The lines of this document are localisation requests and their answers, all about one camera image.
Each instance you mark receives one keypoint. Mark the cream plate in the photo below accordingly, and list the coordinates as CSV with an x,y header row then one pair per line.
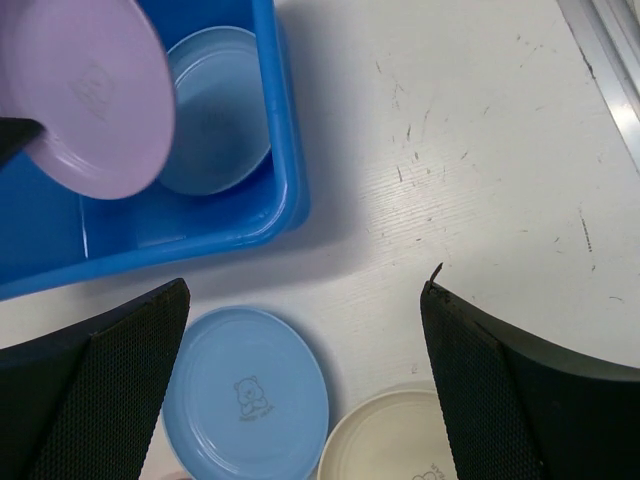
x,y
397,435

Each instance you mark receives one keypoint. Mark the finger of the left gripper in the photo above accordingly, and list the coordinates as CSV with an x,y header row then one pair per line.
x,y
15,134

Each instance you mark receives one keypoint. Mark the purple plate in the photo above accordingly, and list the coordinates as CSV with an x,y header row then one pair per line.
x,y
96,76

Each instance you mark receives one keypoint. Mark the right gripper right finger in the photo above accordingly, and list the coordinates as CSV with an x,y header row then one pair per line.
x,y
516,406

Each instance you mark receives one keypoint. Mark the right aluminium rail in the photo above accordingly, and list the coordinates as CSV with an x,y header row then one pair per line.
x,y
607,35

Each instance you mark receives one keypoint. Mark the light blue plate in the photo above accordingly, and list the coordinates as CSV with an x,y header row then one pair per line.
x,y
221,135

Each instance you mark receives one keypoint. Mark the blue plastic bin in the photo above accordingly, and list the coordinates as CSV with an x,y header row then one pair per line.
x,y
52,236

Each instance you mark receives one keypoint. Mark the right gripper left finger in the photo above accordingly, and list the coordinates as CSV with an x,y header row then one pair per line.
x,y
82,402

